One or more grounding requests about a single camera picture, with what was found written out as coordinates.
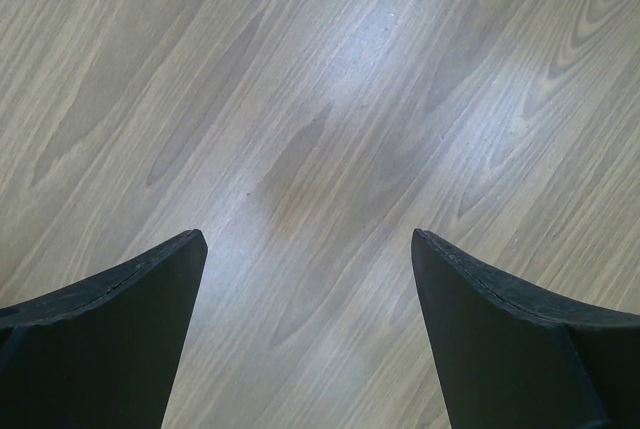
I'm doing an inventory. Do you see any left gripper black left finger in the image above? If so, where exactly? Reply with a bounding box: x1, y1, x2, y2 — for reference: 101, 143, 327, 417
1, 229, 208, 428

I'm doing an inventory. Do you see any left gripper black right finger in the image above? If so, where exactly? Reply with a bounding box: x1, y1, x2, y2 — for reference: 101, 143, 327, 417
411, 230, 639, 428

